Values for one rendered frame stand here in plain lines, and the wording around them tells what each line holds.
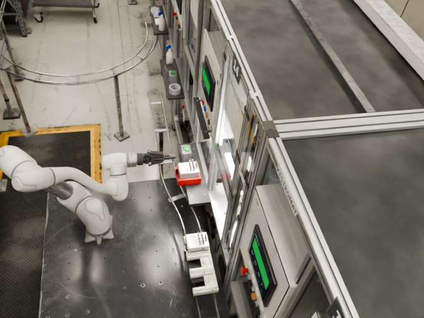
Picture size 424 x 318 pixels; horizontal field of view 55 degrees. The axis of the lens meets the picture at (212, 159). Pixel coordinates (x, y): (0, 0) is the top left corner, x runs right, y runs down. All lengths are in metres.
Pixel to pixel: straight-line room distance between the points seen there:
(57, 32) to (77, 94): 1.34
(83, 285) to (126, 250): 0.32
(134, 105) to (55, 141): 0.94
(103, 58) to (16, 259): 2.79
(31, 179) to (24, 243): 1.59
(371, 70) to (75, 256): 1.98
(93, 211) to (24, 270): 1.14
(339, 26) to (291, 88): 0.62
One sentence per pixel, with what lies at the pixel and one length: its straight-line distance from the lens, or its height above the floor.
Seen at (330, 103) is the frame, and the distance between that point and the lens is 1.72.
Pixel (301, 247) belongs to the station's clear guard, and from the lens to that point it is 1.35.
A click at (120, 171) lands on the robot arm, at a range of 2.51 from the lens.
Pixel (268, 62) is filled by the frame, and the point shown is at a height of 2.01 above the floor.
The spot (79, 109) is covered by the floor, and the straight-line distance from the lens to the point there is 4.69.
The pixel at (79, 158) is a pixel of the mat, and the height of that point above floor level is 0.01.
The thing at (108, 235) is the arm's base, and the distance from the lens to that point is 2.76.
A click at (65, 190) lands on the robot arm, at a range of 2.60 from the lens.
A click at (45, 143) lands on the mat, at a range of 4.37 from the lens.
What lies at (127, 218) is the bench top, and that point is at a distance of 2.84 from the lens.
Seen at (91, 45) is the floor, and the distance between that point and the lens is 5.67.
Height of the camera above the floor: 3.02
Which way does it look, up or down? 47 degrees down
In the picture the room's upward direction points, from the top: 7 degrees clockwise
